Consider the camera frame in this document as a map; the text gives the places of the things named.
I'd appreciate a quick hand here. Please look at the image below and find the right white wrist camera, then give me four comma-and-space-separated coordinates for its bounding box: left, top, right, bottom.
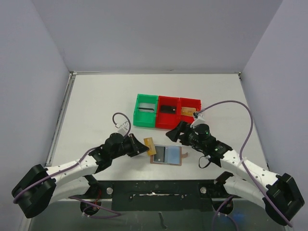
191, 112, 205, 128

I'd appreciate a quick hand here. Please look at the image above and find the purple cable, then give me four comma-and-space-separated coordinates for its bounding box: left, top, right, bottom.
193, 100, 293, 231
13, 112, 129, 218

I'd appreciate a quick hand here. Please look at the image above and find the red double plastic bin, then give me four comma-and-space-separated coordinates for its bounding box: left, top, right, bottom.
155, 96, 201, 129

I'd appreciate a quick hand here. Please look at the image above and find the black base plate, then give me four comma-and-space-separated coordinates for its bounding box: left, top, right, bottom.
79, 180, 229, 212

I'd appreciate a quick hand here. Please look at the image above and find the aluminium front rail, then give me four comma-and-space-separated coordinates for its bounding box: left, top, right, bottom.
27, 179, 288, 203

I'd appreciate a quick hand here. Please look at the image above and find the tan leather card holder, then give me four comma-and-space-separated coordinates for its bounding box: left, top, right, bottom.
150, 145, 188, 166

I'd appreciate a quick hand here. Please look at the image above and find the aluminium rail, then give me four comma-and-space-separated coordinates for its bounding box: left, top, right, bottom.
45, 72, 77, 167
27, 179, 288, 203

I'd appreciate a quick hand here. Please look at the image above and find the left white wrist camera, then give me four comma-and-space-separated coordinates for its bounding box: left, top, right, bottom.
115, 121, 130, 137

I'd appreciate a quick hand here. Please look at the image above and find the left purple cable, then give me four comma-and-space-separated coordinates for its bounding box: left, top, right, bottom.
13, 112, 129, 218

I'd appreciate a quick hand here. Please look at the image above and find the green plastic bin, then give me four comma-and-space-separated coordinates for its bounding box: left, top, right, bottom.
133, 94, 158, 128

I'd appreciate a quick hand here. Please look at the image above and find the aluminium left rail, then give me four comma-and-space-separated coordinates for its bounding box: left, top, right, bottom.
45, 72, 77, 167

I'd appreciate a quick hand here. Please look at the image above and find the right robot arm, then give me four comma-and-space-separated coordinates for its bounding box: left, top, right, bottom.
166, 121, 305, 226

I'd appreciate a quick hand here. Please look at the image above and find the silver card in green bin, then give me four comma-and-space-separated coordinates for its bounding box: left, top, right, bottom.
137, 103, 156, 113

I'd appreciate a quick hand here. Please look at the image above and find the black card in red bin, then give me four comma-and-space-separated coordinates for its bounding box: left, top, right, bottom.
160, 105, 177, 114

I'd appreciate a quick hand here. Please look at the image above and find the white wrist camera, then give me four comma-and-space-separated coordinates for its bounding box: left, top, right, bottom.
191, 112, 205, 128
115, 121, 130, 137

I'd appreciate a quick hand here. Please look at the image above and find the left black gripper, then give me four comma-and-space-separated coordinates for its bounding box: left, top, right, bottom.
111, 133, 149, 159

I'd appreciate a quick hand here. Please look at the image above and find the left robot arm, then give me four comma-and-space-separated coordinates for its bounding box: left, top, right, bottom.
12, 133, 149, 218

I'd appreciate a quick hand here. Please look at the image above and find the gold card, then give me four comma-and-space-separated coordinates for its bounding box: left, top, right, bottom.
181, 107, 197, 117
143, 137, 156, 156

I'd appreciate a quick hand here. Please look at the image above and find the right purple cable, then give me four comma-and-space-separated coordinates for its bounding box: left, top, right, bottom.
193, 100, 293, 231

